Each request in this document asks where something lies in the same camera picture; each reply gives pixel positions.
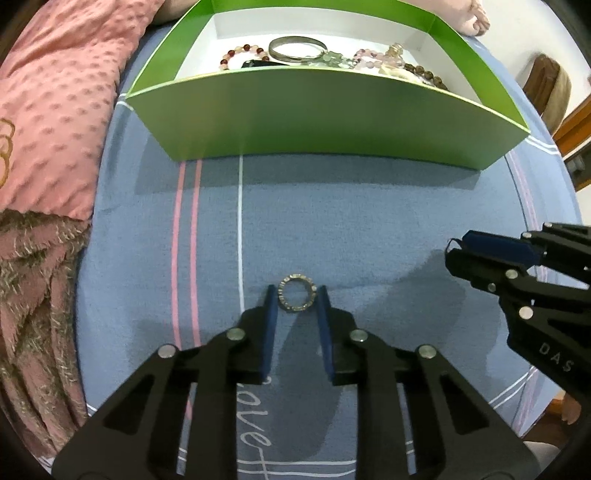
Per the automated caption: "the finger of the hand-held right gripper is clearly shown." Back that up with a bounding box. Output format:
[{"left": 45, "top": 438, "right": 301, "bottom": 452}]
[
  {"left": 445, "top": 248, "right": 591, "bottom": 402},
  {"left": 463, "top": 222, "right": 591, "bottom": 289}
]

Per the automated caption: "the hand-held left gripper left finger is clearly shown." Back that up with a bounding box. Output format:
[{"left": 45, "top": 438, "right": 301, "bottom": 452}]
[{"left": 52, "top": 285, "right": 279, "bottom": 480}]

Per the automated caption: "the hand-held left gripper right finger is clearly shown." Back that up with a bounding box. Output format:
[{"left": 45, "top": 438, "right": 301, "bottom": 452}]
[{"left": 318, "top": 285, "right": 541, "bottom": 480}]

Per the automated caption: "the rhinestone ring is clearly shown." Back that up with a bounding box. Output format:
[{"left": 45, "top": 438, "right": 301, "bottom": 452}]
[{"left": 277, "top": 273, "right": 318, "bottom": 313}]

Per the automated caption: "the green cardboard box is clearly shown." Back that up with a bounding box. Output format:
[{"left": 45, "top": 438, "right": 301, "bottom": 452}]
[{"left": 124, "top": 0, "right": 532, "bottom": 171}]

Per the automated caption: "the pink bead bracelet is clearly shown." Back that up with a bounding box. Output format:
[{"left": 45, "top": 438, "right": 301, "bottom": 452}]
[{"left": 353, "top": 46, "right": 407, "bottom": 70}]

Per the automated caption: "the red and white bead bracelet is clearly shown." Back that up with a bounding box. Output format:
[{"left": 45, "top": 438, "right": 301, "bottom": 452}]
[{"left": 218, "top": 42, "right": 271, "bottom": 71}]

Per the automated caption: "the person's right hand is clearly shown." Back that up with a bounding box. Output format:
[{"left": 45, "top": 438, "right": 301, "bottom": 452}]
[{"left": 549, "top": 391, "right": 581, "bottom": 425}]

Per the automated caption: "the wooden chair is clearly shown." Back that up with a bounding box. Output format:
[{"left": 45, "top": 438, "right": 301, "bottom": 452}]
[{"left": 526, "top": 54, "right": 573, "bottom": 134}]

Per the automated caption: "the pink plush pig toy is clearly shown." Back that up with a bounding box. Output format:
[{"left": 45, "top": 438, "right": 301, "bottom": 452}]
[{"left": 154, "top": 0, "right": 490, "bottom": 37}]

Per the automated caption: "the dark metal bangle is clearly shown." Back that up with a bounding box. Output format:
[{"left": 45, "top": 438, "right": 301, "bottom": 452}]
[{"left": 269, "top": 36, "right": 328, "bottom": 63}]

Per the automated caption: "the pink dotted blanket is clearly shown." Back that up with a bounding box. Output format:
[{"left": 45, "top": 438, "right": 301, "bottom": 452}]
[{"left": 0, "top": 0, "right": 167, "bottom": 220}]

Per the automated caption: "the wooden frame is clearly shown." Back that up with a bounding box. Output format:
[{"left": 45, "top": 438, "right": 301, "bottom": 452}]
[{"left": 551, "top": 99, "right": 591, "bottom": 190}]

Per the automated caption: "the brown bead bracelet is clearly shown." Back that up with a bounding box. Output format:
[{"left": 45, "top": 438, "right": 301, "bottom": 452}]
[{"left": 402, "top": 62, "right": 448, "bottom": 90}]

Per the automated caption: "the silver keychain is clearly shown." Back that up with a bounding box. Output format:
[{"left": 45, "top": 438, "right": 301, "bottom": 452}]
[{"left": 302, "top": 48, "right": 356, "bottom": 70}]

